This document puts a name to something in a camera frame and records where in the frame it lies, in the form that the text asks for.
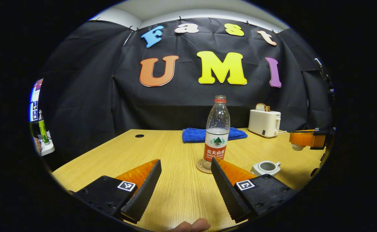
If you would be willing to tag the clear plastic water bottle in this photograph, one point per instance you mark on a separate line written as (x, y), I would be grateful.
(217, 129)

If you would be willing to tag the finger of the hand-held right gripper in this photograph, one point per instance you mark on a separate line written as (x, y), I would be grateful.
(304, 138)

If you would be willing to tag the folded blue towel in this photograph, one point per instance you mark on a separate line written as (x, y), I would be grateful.
(194, 135)

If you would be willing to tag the computer monitor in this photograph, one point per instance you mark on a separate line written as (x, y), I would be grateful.
(35, 100)

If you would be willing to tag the green bottle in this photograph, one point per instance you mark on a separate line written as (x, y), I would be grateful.
(43, 130)

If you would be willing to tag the round wooden coaster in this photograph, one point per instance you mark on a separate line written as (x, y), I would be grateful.
(203, 167)

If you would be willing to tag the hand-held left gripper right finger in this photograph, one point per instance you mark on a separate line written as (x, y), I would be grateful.
(227, 190)

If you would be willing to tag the white floral teacup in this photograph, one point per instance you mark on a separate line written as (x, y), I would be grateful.
(265, 167)

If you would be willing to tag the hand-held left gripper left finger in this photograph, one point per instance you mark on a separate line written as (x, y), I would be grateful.
(144, 190)

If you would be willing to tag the black backdrop cloth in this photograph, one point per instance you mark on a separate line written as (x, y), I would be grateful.
(94, 96)

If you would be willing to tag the bread slice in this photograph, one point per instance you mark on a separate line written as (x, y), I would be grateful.
(262, 107)

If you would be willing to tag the white toaster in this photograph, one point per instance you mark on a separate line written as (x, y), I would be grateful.
(264, 124)

